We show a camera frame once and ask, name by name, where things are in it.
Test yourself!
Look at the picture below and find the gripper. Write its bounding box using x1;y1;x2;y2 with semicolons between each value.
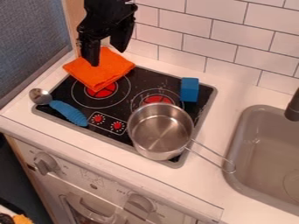
75;0;139;67

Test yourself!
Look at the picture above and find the orange cloth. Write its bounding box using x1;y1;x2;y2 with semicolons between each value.
61;46;137;94

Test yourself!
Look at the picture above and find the toy stove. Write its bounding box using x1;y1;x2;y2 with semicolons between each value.
31;66;219;170

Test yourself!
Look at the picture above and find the blue block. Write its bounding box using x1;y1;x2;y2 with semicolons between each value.
178;77;201;103

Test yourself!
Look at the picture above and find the silver pot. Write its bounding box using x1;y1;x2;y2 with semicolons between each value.
126;102;238;174

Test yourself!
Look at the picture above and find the toy sink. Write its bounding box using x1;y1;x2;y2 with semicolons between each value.
221;104;299;217

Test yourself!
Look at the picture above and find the tap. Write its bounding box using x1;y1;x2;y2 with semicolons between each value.
283;87;299;123

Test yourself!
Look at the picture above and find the blue handled silver spoon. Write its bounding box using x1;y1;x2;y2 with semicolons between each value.
28;87;90;128

